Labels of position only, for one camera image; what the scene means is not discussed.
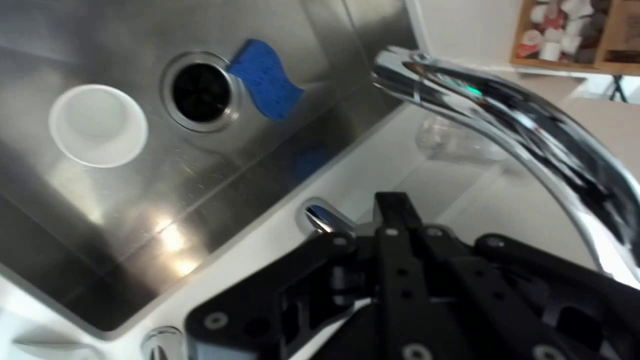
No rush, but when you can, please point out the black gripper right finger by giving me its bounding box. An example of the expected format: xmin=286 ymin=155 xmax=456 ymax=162
xmin=398 ymin=191 xmax=640 ymax=360

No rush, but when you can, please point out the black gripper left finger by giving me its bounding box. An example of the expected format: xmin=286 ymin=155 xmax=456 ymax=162
xmin=182 ymin=190 xmax=404 ymax=360

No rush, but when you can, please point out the chrome gooseneck faucet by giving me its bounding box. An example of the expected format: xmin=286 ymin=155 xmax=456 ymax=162
xmin=367 ymin=44 xmax=640 ymax=290

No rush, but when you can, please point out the patterned paper coffee cup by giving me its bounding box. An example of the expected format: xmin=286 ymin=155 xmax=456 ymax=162
xmin=46 ymin=81 xmax=150 ymax=169

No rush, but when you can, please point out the stainless steel sink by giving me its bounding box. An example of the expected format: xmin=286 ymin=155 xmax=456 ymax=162
xmin=0 ymin=0 xmax=429 ymax=342

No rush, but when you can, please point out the round sink drain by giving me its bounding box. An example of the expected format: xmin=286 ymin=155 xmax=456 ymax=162
xmin=157 ymin=50 xmax=242 ymax=134

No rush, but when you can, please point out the blue sponge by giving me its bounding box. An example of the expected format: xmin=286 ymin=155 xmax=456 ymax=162
xmin=223 ymin=35 xmax=306 ymax=125

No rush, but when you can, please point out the wooden rack of pods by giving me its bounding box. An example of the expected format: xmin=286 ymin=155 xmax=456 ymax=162
xmin=509 ymin=0 xmax=640 ymax=78

